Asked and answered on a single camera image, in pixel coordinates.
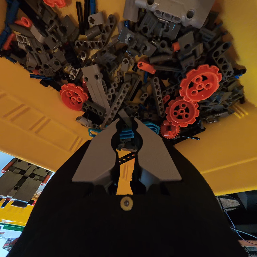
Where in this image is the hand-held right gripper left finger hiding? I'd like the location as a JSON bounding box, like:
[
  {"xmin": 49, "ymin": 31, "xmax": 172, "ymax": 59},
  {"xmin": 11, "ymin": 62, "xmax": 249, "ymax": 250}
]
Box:
[{"xmin": 71, "ymin": 118, "xmax": 121, "ymax": 195}]

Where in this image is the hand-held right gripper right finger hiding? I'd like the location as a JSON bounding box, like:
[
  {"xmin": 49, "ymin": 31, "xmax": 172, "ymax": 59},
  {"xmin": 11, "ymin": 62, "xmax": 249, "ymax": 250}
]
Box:
[{"xmin": 130, "ymin": 118, "xmax": 182, "ymax": 195}]

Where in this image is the blue brick separator tool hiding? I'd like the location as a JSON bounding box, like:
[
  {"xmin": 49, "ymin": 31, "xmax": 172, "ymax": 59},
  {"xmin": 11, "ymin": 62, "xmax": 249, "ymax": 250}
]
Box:
[{"xmin": 88, "ymin": 121, "xmax": 161, "ymax": 139}]

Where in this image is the yellow plastic bin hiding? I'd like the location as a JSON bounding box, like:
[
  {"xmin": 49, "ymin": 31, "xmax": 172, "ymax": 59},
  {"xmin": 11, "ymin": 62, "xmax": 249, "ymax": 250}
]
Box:
[{"xmin": 0, "ymin": 0, "xmax": 257, "ymax": 196}]

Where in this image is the pile of building brick pieces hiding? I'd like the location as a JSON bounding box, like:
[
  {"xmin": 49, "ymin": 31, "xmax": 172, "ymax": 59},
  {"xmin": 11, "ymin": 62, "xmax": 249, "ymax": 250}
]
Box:
[{"xmin": 0, "ymin": 0, "xmax": 247, "ymax": 161}]

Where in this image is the small orange gear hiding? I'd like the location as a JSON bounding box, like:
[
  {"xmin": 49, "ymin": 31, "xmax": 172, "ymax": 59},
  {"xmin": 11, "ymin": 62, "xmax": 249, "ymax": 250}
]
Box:
[{"xmin": 160, "ymin": 120, "xmax": 180, "ymax": 139}]

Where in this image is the orange toothed wheel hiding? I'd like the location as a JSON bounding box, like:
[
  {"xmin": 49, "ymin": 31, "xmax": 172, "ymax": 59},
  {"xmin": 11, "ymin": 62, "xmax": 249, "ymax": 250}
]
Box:
[
  {"xmin": 43, "ymin": 0, "xmax": 65, "ymax": 8},
  {"xmin": 179, "ymin": 65, "xmax": 222, "ymax": 102},
  {"xmin": 165, "ymin": 96, "xmax": 200, "ymax": 128},
  {"xmin": 60, "ymin": 83, "xmax": 89, "ymax": 111}
]

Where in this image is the light grey long panel piece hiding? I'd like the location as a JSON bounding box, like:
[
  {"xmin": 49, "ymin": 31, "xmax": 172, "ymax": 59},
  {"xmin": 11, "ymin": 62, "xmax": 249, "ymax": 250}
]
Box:
[{"xmin": 81, "ymin": 64, "xmax": 111, "ymax": 115}]

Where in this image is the light grey motor block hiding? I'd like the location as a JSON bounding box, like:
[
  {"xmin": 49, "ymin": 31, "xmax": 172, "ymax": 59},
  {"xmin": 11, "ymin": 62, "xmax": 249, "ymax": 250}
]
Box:
[{"xmin": 123, "ymin": 0, "xmax": 215, "ymax": 28}]

